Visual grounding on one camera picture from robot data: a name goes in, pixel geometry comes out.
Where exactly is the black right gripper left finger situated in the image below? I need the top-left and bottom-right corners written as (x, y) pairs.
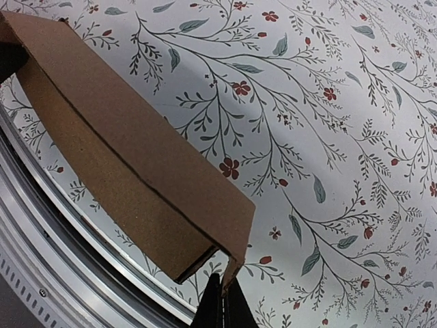
top-left (190, 273), bottom-right (222, 328)

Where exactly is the floral patterned table mat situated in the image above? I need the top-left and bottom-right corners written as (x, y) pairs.
top-left (1, 1), bottom-right (436, 327)

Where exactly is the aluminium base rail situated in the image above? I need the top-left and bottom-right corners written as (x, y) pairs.
top-left (1, 110), bottom-right (195, 327)

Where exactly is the brown cardboard box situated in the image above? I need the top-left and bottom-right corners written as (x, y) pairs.
top-left (1, 12), bottom-right (255, 293)

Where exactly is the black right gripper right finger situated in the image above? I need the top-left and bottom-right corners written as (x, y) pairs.
top-left (223, 279), bottom-right (256, 328)

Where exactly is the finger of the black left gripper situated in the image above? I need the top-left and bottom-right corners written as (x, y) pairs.
top-left (0, 42), bottom-right (29, 82)

